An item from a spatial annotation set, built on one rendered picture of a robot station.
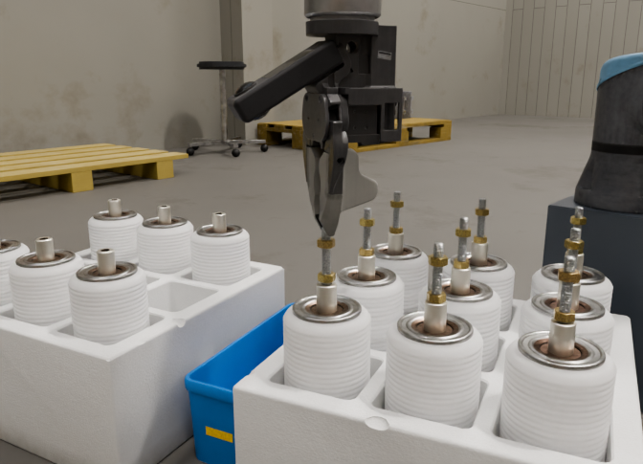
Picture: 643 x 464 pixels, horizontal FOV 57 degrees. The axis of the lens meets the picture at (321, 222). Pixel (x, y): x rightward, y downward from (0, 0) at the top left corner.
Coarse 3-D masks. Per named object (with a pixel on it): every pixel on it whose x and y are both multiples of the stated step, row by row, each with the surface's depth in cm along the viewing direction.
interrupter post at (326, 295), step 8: (320, 288) 63; (328, 288) 62; (336, 288) 63; (320, 296) 63; (328, 296) 62; (336, 296) 63; (320, 304) 63; (328, 304) 63; (336, 304) 63; (320, 312) 63; (328, 312) 63
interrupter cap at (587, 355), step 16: (528, 336) 57; (544, 336) 57; (576, 336) 57; (528, 352) 53; (544, 352) 54; (576, 352) 54; (592, 352) 53; (560, 368) 51; (576, 368) 51; (592, 368) 51
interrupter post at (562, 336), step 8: (552, 320) 54; (552, 328) 54; (560, 328) 53; (568, 328) 53; (552, 336) 54; (560, 336) 53; (568, 336) 53; (552, 344) 54; (560, 344) 53; (568, 344) 53; (552, 352) 54; (560, 352) 53; (568, 352) 53
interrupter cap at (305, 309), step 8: (312, 296) 67; (296, 304) 64; (304, 304) 65; (312, 304) 65; (344, 304) 65; (352, 304) 65; (360, 304) 64; (296, 312) 62; (304, 312) 63; (312, 312) 63; (336, 312) 63; (344, 312) 63; (352, 312) 63; (360, 312) 63; (304, 320) 61; (312, 320) 61; (320, 320) 60; (328, 320) 60; (336, 320) 60; (344, 320) 61
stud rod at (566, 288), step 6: (570, 258) 52; (564, 264) 52; (570, 264) 52; (564, 270) 53; (570, 270) 52; (564, 282) 53; (570, 282) 52; (564, 288) 53; (570, 288) 52; (564, 294) 53; (570, 294) 53; (564, 300) 53; (570, 300) 53; (564, 306) 53; (570, 306) 53; (564, 312) 53
